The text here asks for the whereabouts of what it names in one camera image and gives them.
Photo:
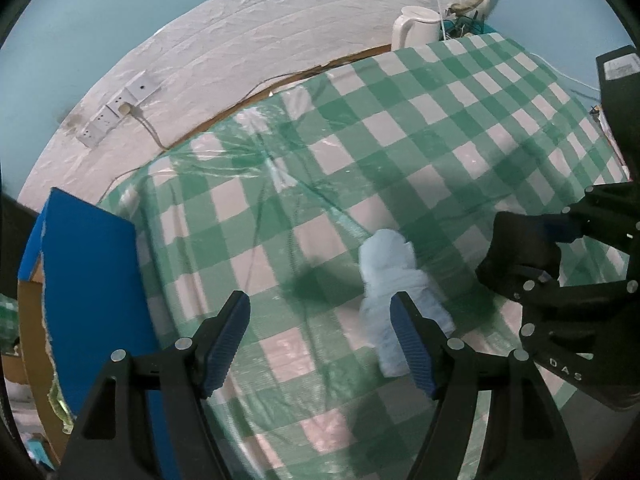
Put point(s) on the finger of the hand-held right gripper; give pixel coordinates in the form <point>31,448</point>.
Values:
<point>575,320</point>
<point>600,215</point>

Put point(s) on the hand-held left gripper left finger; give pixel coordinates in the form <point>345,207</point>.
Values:
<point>227,345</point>

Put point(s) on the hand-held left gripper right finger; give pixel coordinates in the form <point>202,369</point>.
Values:
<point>412,350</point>

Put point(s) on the pale blue fluffy cloth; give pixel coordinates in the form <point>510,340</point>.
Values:
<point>390,270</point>

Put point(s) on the black soft cloth bundle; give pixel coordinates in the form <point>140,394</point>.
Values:
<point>520,240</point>

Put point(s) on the blue cardboard box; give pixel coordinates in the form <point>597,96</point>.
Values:
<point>90,260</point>

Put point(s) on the green checked tablecloth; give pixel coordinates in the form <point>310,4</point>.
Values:
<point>350,160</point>

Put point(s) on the folded green checked cloth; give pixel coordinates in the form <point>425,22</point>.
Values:
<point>7,325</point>

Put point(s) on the white electric kettle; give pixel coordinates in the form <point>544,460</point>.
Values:
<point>412,27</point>

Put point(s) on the white power strip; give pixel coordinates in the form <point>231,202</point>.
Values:
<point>117,105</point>

